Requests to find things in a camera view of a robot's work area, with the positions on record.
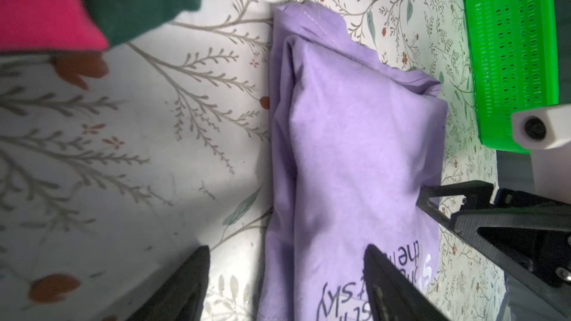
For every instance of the purple t shirt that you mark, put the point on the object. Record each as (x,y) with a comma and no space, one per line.
(353,142)

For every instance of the green plastic basket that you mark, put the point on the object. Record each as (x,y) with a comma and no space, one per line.
(514,60)

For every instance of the floral table cloth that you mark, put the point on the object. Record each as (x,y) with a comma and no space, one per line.
(116,166)

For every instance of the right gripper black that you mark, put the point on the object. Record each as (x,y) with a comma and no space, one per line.
(529,239)

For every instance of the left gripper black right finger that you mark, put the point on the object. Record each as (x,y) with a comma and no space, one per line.
(391,295)

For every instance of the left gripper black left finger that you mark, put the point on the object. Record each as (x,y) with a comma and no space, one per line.
(182,296)

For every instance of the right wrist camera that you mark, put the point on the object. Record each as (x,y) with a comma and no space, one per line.
(545,132)

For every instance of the folded magenta t shirt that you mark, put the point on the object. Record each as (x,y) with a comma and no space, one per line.
(48,25)

